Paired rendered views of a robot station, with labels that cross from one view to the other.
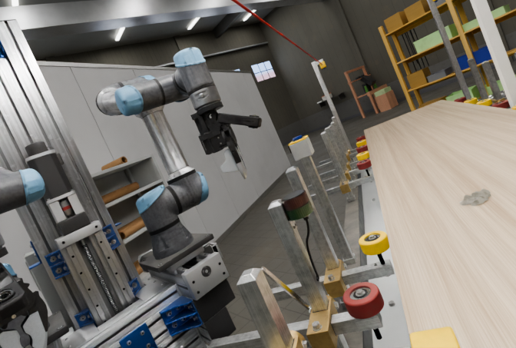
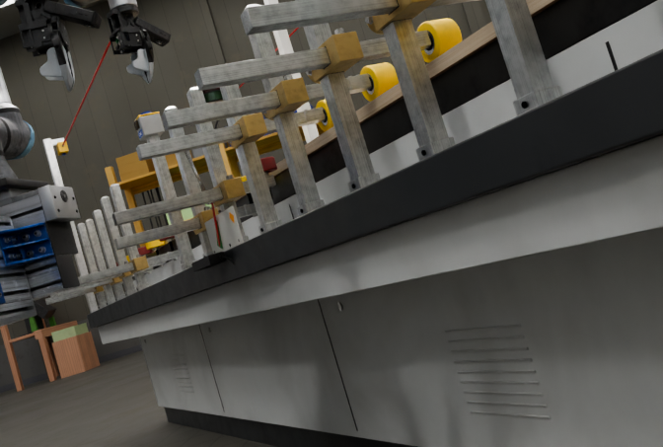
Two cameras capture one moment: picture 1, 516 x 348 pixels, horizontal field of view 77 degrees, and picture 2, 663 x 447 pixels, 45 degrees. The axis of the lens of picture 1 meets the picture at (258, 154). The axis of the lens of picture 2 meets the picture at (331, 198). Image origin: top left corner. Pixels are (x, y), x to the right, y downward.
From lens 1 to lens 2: 1.81 m
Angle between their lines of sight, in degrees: 47
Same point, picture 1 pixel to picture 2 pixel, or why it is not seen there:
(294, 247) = (208, 125)
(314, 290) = (220, 165)
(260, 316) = (233, 93)
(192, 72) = not seen: outside the picture
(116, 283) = not seen: outside the picture
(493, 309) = not seen: hidden behind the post
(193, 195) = (23, 136)
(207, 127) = (124, 25)
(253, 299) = not seen: hidden behind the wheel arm
